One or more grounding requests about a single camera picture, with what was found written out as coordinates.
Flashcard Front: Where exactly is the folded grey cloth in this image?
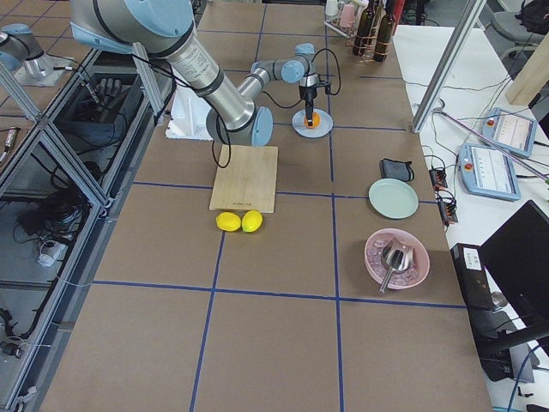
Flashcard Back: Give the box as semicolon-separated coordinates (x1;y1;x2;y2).
379;158;415;182

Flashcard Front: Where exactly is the dark wine bottle lower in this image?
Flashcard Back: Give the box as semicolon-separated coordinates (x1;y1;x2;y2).
373;1;395;63

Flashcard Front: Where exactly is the dark wine bottle upper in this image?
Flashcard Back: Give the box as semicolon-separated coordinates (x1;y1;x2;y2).
353;1;376;56

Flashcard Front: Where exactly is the far teach pendant tablet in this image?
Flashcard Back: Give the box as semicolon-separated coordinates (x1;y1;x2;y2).
482;107;538;158

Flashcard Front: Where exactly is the teach pendant tablet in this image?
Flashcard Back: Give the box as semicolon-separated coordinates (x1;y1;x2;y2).
482;107;538;158
458;142;521;202

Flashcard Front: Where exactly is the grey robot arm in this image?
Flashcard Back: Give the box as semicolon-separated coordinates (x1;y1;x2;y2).
1;23;64;87
71;0;333;146

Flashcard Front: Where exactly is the copper wire bottle rack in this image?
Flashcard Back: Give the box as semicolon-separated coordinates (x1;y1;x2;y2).
355;35;392;64

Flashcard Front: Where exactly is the pink bowl with ice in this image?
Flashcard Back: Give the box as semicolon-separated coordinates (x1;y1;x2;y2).
364;228;431;293

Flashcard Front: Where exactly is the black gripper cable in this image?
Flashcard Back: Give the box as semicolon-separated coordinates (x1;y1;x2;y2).
211;47;341;169

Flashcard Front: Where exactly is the yellow lemon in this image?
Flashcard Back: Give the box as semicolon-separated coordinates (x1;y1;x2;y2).
241;210;263;233
215;211;241;232

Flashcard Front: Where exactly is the aluminium frame post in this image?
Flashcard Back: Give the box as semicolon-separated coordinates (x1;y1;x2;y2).
412;0;486;133

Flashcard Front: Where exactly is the dark wine bottle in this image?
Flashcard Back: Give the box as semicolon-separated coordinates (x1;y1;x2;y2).
373;1;395;63
353;1;376;56

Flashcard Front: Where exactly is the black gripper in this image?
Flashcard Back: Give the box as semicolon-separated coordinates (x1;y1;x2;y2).
299;75;331;125

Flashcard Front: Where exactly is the black computer monitor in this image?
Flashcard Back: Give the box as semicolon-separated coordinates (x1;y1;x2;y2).
480;200;548;325

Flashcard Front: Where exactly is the light blue plate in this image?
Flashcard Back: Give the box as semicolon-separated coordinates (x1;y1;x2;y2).
292;109;333;139

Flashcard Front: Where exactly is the orange mandarin fruit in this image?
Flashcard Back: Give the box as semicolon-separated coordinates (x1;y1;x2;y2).
304;112;321;129

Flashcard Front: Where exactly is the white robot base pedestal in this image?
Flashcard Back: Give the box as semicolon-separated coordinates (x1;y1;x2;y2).
166;89;212;141

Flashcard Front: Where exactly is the near teach pendant tablet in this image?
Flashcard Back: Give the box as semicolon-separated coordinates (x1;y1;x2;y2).
458;142;521;202

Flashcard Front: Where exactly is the black desktop box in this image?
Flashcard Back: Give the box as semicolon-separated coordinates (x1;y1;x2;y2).
450;243;508;312

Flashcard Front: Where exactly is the upper yellow lemon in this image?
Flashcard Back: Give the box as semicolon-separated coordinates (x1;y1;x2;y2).
241;210;263;233

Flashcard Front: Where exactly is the light green plate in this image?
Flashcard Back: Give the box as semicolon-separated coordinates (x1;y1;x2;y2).
368;179;419;220

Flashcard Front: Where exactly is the black power strip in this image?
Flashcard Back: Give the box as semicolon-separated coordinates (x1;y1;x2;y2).
429;167;458;228

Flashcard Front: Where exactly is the pink cup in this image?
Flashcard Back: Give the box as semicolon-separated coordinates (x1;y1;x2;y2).
339;3;355;29

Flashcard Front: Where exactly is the metal ice scoop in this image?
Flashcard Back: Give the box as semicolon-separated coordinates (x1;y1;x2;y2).
379;239;414;294

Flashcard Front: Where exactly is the bamboo cutting board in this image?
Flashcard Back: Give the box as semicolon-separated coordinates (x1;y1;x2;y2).
209;145;279;214

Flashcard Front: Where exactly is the lower yellow lemon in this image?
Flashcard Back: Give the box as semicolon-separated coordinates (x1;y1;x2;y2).
215;211;241;232

